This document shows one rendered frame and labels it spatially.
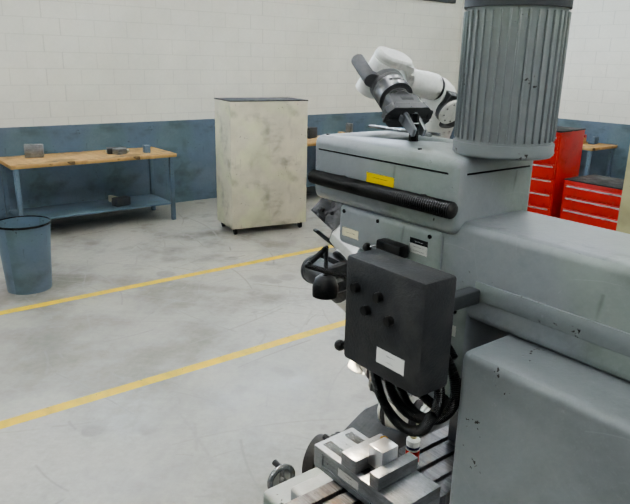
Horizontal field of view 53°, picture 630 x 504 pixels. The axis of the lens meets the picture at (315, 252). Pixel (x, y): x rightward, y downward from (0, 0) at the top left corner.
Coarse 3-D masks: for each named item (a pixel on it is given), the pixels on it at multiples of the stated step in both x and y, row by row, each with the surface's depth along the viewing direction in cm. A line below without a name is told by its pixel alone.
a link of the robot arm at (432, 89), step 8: (416, 72) 166; (424, 72) 169; (416, 80) 166; (424, 80) 168; (432, 80) 169; (440, 80) 171; (416, 88) 168; (424, 88) 169; (432, 88) 170; (440, 88) 171; (448, 88) 173; (424, 96) 171; (432, 96) 172; (440, 96) 174; (448, 96) 172; (456, 96) 173; (432, 104) 176; (440, 104) 174
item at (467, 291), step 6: (462, 288) 126; (468, 288) 127; (474, 288) 127; (456, 294) 123; (462, 294) 123; (468, 294) 124; (474, 294) 125; (456, 300) 122; (462, 300) 123; (468, 300) 124; (474, 300) 125; (456, 306) 122; (462, 306) 123; (468, 306) 125
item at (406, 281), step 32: (352, 256) 116; (384, 256) 116; (352, 288) 115; (384, 288) 110; (416, 288) 104; (448, 288) 105; (352, 320) 118; (384, 320) 110; (416, 320) 105; (448, 320) 108; (352, 352) 120; (384, 352) 112; (416, 352) 106; (448, 352) 110; (416, 384) 107
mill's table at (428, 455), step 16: (432, 432) 202; (400, 448) 194; (432, 448) 194; (448, 448) 194; (432, 464) 188; (448, 464) 186; (432, 480) 179; (448, 480) 179; (304, 496) 172; (320, 496) 172; (336, 496) 174; (352, 496) 172; (448, 496) 175
